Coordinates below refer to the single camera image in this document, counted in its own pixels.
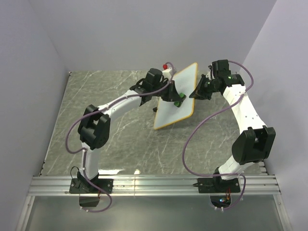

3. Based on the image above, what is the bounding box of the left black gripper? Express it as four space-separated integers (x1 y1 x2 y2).
152 81 182 103

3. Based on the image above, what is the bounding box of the green whiteboard eraser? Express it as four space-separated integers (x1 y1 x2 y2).
174 92 186 107

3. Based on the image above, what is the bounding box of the yellow framed whiteboard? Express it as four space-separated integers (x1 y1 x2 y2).
154 63 198 130

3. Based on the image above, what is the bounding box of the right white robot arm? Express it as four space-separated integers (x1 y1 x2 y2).
190 60 276 193

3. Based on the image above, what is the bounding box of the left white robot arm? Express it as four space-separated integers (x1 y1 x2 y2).
77 64 181 193

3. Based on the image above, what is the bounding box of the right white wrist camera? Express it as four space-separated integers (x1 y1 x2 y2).
208 65 213 78

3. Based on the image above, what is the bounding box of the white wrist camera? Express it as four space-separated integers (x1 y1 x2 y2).
208 65 213 78
162 62 177 76

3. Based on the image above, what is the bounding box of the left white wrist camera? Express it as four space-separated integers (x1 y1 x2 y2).
162 62 177 76

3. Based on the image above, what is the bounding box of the aluminium mounting rail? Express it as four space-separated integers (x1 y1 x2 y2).
27 175 281 196

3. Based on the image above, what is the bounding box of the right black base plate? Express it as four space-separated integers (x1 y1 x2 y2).
193 177 241 193

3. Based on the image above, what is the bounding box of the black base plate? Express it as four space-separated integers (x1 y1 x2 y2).
69 178 114 194
193 177 241 193

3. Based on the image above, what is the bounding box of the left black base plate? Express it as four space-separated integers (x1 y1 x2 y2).
69 178 114 194

